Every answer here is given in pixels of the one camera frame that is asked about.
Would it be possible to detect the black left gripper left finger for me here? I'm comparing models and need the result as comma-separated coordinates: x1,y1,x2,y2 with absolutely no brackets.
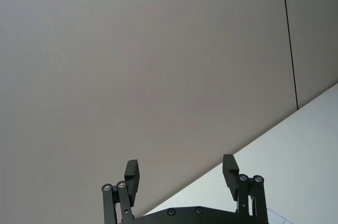
101,159,141,224

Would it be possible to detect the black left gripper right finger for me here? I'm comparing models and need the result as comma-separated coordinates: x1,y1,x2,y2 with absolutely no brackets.
222,154,269,224

